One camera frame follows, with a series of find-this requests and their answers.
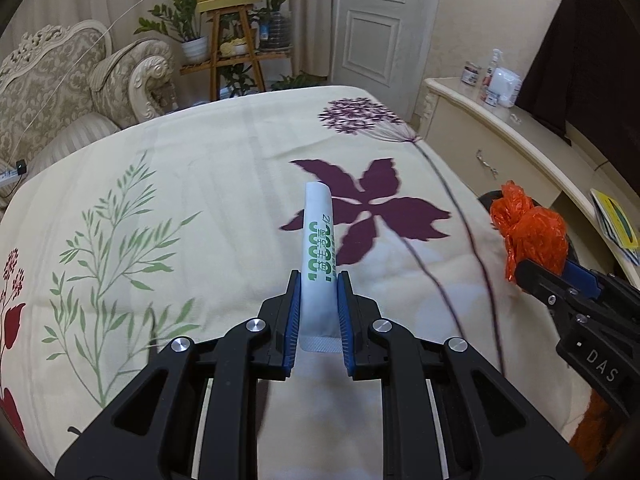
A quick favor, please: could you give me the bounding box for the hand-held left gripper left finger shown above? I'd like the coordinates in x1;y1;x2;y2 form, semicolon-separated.
55;270;303;480

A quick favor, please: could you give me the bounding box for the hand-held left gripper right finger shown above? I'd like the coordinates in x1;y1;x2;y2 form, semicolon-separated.
336;269;586;480

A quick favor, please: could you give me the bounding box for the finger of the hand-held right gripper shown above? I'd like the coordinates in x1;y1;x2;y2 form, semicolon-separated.
564;258;640;322
515;258;592;324

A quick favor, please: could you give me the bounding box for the orange plastic bag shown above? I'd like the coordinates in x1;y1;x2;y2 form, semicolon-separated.
489;181;568;283

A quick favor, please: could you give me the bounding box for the white printed packet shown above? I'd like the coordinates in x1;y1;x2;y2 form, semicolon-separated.
298;181;341;356

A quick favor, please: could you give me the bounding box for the bin with black bag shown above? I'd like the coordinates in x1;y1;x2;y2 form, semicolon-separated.
477;190;583;266

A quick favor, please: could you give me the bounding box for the yellow book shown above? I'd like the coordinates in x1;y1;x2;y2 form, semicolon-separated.
590;188;640;253

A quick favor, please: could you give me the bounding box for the floral tablecloth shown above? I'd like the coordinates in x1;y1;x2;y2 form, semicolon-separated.
0;85;601;480

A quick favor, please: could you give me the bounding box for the cream cabinet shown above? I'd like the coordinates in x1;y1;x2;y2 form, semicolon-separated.
419;76;640;281

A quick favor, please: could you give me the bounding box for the white spray bottle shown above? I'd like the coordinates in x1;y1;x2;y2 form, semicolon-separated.
481;49;502;103

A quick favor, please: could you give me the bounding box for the dark brown cloth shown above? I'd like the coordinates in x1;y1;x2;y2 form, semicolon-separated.
515;0;640;173

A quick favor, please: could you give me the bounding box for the small potted floor plant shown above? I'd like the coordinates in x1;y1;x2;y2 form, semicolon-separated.
270;72;328;92

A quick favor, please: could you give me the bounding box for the small plant under stand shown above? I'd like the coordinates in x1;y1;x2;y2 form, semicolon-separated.
217;62;258;98

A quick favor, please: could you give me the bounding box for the yellow ornament on stand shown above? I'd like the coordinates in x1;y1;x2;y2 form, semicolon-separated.
220;35;248;57

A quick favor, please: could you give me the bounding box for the white panel door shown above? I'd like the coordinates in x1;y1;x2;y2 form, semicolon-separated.
330;0;443;96

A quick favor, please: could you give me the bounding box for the wooden plant stand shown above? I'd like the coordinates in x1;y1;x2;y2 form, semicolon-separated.
180;5;296;103

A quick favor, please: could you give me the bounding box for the tall plant in water bottle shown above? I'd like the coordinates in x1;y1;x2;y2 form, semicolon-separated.
250;0;313;53

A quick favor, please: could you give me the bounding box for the leafy plant in white pot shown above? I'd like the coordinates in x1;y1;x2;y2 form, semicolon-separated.
134;0;211;66

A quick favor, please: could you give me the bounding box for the beige ornate sofa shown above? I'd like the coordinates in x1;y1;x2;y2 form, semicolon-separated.
0;20;176;221

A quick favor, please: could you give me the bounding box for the metal drawer handle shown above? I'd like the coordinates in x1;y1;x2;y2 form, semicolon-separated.
475;150;499;179

